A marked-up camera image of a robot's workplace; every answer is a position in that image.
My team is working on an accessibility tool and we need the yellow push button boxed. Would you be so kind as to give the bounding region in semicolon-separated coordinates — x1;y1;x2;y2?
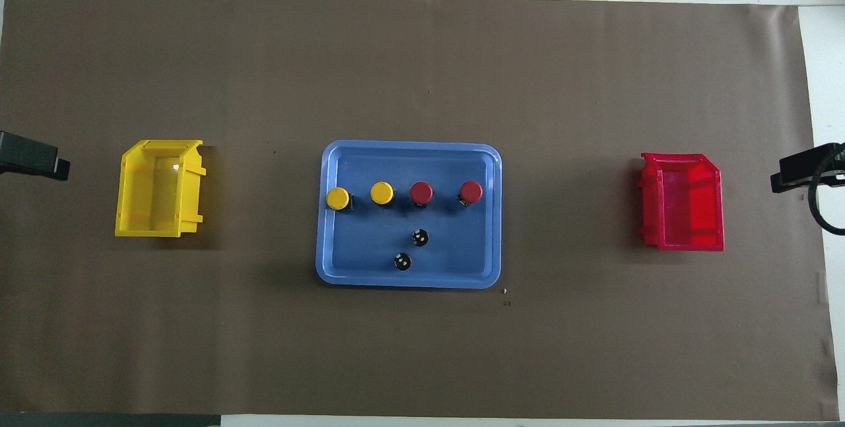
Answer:
370;181;397;209
326;187;356;212

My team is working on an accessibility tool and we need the red push button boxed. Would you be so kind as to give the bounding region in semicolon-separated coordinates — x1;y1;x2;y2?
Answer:
409;181;435;209
458;180;485;207

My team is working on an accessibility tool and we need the yellow plastic storage bin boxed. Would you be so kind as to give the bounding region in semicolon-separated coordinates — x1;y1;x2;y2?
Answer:
115;139;207;238

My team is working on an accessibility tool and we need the red plastic storage bin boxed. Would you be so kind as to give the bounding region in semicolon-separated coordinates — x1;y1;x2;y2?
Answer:
638;152;725;252

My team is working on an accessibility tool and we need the blue plastic tray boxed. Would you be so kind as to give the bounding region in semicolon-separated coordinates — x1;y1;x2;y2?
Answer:
316;140;502;290

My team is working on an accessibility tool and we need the brown paper table mat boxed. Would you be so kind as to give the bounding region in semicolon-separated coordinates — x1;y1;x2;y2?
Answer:
0;0;839;421

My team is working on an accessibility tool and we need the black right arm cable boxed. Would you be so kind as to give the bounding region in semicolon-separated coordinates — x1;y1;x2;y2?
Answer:
807;143;845;236

